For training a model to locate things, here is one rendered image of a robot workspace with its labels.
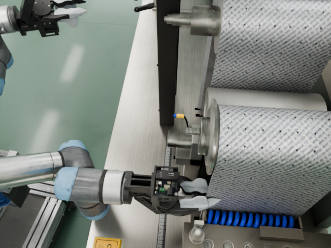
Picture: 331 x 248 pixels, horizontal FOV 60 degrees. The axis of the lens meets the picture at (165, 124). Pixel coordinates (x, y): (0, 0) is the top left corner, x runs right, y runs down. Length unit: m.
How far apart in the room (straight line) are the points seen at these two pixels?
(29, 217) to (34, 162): 0.99
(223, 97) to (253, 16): 0.17
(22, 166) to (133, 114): 0.44
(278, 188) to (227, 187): 0.10
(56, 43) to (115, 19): 0.63
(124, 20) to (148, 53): 1.83
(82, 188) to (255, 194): 0.37
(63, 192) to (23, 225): 1.08
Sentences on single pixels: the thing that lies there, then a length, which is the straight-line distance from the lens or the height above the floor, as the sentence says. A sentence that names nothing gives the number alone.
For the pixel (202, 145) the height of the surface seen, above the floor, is 1.27.
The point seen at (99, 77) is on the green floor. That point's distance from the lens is 2.49.
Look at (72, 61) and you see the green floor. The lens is 2.70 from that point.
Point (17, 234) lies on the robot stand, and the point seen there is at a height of 0.21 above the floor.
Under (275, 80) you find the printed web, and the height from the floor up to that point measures 1.24.
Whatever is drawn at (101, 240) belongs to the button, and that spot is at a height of 0.92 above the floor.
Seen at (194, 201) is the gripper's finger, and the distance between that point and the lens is 0.64.
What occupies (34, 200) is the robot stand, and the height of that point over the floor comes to 0.21.
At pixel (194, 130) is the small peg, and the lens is 0.54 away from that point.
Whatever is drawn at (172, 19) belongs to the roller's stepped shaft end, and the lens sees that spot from 0.67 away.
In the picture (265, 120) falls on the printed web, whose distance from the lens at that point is 0.53.
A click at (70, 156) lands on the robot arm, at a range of 0.79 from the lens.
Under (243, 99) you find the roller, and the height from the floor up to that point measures 1.23.
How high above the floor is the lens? 1.72
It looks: 54 degrees down
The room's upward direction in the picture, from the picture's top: straight up
